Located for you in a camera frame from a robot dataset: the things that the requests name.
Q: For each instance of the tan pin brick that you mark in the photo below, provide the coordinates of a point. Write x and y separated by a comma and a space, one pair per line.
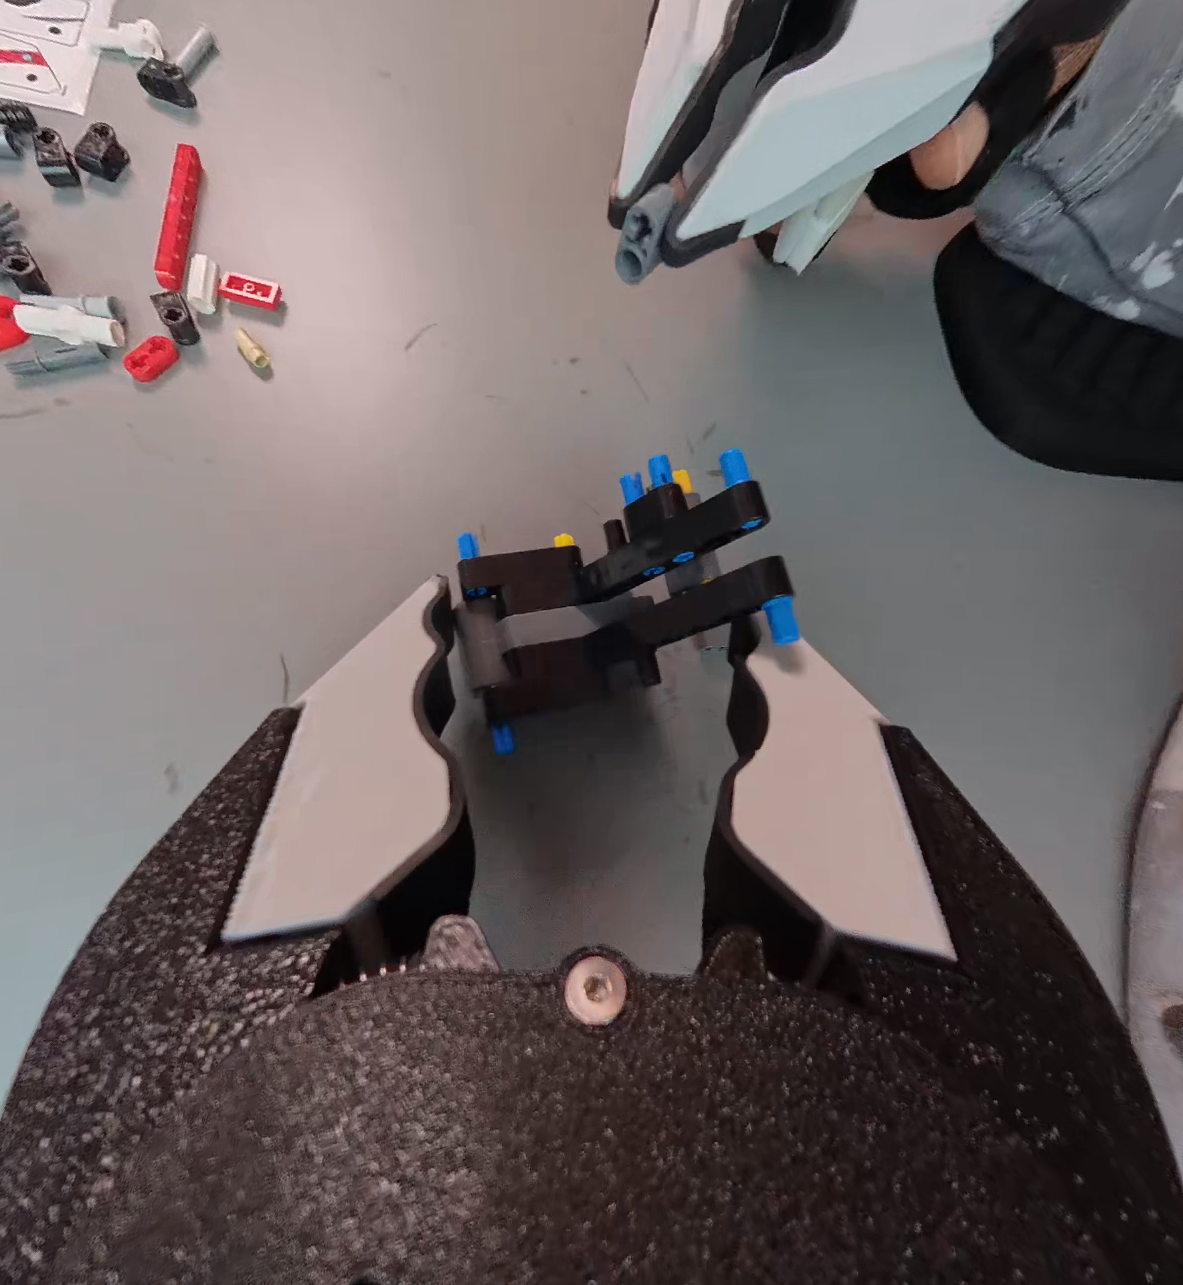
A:
253, 351

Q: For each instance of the long grey connector brick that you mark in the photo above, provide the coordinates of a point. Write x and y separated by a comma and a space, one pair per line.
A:
49, 359

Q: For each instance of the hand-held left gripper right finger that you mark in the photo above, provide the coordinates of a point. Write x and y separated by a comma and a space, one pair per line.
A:
832, 823

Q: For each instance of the person's right forearm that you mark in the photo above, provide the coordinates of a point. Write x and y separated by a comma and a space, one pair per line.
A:
1123, 150

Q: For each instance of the grey desk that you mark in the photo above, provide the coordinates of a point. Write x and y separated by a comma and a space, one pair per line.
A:
350, 482

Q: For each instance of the small white connector brick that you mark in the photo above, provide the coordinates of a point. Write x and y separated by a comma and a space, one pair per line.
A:
135, 38

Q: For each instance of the black toy brick assembly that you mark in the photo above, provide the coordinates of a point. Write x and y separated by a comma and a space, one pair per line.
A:
542, 581

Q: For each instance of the white sticker sheet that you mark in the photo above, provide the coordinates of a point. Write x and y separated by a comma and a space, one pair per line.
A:
40, 50

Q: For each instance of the short grey pin brick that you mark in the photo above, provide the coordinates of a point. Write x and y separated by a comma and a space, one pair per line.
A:
193, 50

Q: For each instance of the person's right hand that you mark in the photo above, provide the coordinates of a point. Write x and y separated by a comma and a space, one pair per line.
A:
953, 155

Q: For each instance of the long white connector brick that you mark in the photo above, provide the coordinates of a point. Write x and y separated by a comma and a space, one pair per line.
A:
60, 322

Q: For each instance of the short red liftarm brick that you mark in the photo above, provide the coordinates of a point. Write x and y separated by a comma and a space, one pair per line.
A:
149, 357

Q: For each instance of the long red beam brick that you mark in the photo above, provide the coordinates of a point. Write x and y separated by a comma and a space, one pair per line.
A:
178, 215

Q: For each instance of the small red plate brick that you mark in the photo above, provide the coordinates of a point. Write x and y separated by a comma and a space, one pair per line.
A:
250, 288

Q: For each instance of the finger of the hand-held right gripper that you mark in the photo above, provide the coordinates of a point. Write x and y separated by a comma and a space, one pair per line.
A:
851, 90
672, 90

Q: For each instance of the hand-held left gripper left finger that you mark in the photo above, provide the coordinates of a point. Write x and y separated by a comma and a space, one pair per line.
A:
350, 783

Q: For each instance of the black connector brick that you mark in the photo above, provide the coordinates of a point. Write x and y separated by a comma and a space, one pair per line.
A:
101, 150
54, 155
164, 81
175, 317

